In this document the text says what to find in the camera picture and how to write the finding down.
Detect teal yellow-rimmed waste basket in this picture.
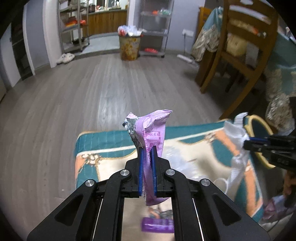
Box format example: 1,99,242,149
243,114,275,169

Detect wooden dining chair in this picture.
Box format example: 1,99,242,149
191,1,279,119

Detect white power strip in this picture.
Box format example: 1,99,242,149
177,54,194,63

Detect wooden kitchen cabinet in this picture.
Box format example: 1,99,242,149
82,9,127,37

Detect patterned teal orange cushion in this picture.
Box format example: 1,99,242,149
74,121,263,222

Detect red floral paper bag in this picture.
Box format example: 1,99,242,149
147,202,173,220

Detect purple snack wrapper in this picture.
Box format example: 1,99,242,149
123,109,172,206

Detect white tissue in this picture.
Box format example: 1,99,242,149
224,113,249,198

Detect white slippers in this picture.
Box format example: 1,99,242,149
57,53,75,65

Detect grey shelf cart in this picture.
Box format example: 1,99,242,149
139,0,174,58

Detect purple plastic bottle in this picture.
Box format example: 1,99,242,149
141,217,174,233

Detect metal kitchen rack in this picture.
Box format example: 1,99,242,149
57,1,90,54

